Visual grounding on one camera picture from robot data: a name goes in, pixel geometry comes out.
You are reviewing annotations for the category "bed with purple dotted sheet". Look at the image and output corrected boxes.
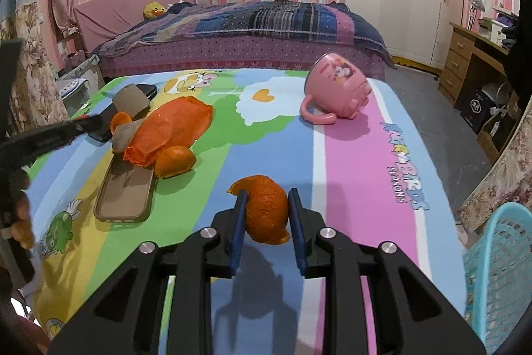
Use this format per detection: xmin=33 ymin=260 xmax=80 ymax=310
xmin=75 ymin=0 xmax=397 ymax=79

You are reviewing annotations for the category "black phone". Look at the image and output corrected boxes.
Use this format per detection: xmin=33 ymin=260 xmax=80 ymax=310
xmin=85 ymin=84 xmax=158 ymax=141

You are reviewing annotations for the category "turquoise plastic basket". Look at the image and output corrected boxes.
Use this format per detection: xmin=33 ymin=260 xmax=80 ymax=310
xmin=463 ymin=202 xmax=532 ymax=355

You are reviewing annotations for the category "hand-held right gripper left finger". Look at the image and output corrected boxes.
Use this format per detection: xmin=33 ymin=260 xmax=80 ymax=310
xmin=49 ymin=189 xmax=250 ymax=355

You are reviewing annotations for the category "person's left hand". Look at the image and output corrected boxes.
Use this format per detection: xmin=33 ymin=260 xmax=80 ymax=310
xmin=7 ymin=171 xmax=36 ymax=252

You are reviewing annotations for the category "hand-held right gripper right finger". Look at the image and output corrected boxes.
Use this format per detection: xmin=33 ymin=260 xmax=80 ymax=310
xmin=288 ymin=189 xmax=487 ymax=355

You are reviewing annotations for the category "cartoon bird printed tablecloth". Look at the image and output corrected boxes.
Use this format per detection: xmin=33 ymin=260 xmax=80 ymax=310
xmin=31 ymin=66 xmax=466 ymax=355

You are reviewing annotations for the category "desk lamp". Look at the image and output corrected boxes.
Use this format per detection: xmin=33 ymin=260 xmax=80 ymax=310
xmin=467 ymin=0 xmax=486 ymax=31

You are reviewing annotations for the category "dark cardboard box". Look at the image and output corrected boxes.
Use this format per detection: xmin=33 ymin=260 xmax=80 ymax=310
xmin=461 ymin=89 xmax=497 ymax=135

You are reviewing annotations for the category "orange plastic bag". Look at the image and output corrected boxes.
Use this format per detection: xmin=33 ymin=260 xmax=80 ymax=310
xmin=123 ymin=96 xmax=213 ymax=168

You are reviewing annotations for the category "yellow duck plush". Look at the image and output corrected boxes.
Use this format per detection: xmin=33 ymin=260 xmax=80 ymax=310
xmin=143 ymin=1 xmax=168 ymax=22

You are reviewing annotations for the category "plaid patchwork blanket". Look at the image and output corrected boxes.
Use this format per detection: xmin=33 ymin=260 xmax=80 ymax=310
xmin=93 ymin=0 xmax=397 ymax=69

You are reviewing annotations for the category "pink cartoon cup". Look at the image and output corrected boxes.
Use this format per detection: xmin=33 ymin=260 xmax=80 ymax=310
xmin=300 ymin=52 xmax=372 ymax=124

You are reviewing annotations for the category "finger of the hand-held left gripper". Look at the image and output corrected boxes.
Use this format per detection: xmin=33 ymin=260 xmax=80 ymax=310
xmin=0 ymin=115 xmax=108 ymax=170

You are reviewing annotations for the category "short cardboard tube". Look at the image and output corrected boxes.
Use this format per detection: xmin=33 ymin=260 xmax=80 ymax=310
xmin=113 ymin=85 xmax=149 ymax=118

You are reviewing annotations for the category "white box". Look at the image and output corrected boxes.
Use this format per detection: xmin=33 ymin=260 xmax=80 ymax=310
xmin=478 ymin=17 xmax=505 ymax=44

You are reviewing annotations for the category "white chair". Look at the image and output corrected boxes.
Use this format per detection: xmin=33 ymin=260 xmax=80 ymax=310
xmin=56 ymin=53 xmax=102 ymax=118

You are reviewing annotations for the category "wooden desk with drawers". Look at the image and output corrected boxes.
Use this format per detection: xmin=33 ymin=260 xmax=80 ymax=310
xmin=438 ymin=22 xmax=510 ymax=110

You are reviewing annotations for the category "brown phone case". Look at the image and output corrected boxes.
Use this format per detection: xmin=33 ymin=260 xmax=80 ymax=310
xmin=93 ymin=155 xmax=158 ymax=223

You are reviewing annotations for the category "orange peel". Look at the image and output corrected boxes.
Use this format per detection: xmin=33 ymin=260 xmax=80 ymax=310
xmin=226 ymin=175 xmax=290 ymax=245

